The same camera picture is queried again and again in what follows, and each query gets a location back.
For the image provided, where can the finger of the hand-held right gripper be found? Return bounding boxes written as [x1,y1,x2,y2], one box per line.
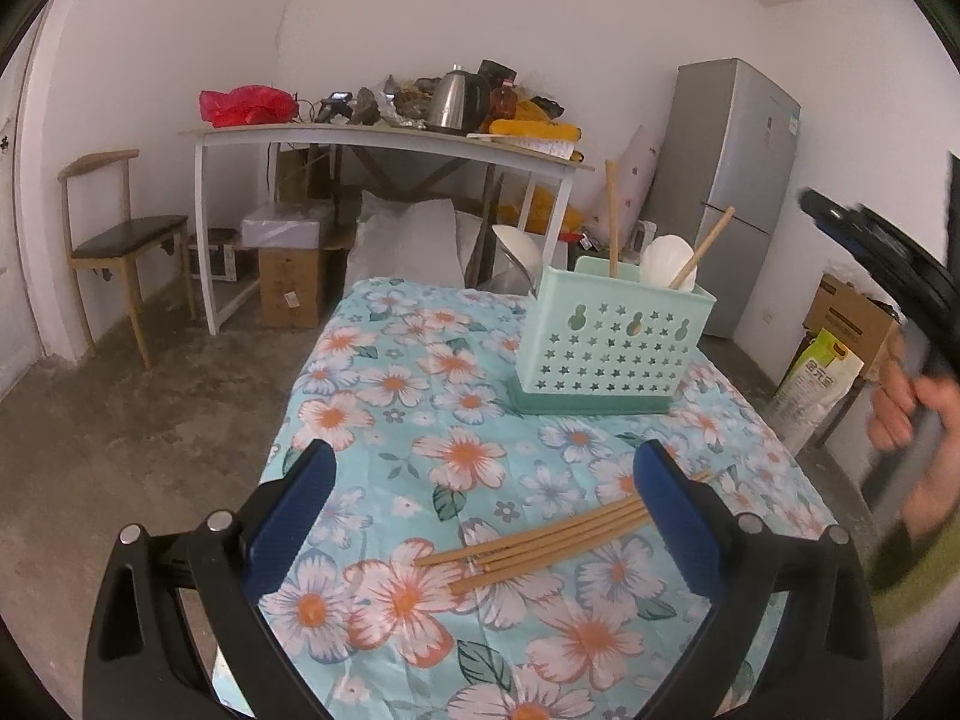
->
[799,187,912,293]

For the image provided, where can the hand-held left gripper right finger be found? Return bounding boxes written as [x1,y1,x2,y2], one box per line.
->
[634,439,886,720]

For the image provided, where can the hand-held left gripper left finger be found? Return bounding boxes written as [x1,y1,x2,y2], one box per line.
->
[82,439,337,720]

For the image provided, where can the green plastic utensil holder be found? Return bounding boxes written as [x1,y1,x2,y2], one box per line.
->
[508,255,717,415]

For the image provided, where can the white plastic spoon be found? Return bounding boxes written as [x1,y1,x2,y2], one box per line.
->
[491,225,542,297]
[640,236,700,290]

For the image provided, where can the person's right forearm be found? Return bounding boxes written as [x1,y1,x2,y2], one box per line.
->
[862,495,960,616]

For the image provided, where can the person's right hand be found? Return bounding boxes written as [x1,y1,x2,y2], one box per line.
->
[866,330,960,533]

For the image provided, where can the open cardboard box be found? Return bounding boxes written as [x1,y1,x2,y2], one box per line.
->
[802,274,901,383]

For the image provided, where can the silver refrigerator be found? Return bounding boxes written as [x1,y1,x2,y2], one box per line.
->
[641,58,800,338]

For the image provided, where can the green white rice bag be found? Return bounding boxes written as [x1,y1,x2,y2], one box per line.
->
[765,328,865,451]

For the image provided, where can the floral blue blanket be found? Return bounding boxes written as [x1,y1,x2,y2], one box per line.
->
[214,277,845,720]

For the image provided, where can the pink rolled mat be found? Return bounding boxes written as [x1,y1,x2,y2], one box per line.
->
[589,126,661,241]

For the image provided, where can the brown cardboard box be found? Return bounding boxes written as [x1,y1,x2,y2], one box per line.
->
[259,246,325,329]

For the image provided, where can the orange yellow bag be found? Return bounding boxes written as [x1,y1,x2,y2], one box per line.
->
[521,184,586,230]

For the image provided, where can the white wrapped box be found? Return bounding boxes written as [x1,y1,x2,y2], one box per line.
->
[241,202,335,250]

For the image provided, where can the white sack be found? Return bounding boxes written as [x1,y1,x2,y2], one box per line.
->
[346,191,488,290]

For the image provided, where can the wooden chair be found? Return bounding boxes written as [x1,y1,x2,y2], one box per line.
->
[58,148,197,370]

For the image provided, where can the printed paper sheet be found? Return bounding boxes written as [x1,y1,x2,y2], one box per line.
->
[469,131,578,158]

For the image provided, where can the white desk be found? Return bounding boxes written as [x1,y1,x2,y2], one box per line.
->
[180,124,597,335]

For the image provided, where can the red plastic bag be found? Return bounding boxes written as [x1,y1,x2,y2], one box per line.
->
[199,86,295,128]

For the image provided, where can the steel electric kettle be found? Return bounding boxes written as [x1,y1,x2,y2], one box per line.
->
[425,69,488,136]

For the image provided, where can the brown crumpled clutter pile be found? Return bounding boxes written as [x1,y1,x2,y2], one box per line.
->
[356,75,436,125]

